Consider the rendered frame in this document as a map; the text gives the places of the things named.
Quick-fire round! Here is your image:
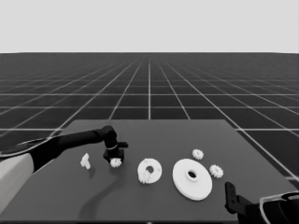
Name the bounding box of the small white gear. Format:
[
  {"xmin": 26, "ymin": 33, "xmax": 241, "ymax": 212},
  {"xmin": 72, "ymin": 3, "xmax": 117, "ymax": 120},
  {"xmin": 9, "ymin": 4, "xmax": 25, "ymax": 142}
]
[
  {"xmin": 208, "ymin": 164, "xmax": 224, "ymax": 179},
  {"xmin": 109, "ymin": 157, "xmax": 122, "ymax": 169},
  {"xmin": 137, "ymin": 171, "xmax": 151, "ymax": 185},
  {"xmin": 192, "ymin": 148, "xmax": 205, "ymax": 161}
]

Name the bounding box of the large thick white disc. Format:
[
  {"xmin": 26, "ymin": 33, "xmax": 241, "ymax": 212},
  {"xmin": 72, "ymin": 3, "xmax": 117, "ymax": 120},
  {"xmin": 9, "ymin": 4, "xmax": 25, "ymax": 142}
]
[{"xmin": 172, "ymin": 158, "xmax": 214, "ymax": 202}]

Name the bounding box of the small white T-shaped piece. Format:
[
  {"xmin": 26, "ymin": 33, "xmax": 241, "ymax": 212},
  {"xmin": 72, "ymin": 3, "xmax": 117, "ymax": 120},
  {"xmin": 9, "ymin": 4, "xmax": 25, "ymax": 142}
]
[{"xmin": 79, "ymin": 152, "xmax": 92, "ymax": 171}]

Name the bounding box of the white round carrier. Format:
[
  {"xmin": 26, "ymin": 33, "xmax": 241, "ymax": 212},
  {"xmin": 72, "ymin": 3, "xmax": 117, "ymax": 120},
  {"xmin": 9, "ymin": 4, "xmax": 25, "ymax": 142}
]
[{"xmin": 136, "ymin": 158, "xmax": 164, "ymax": 185}]

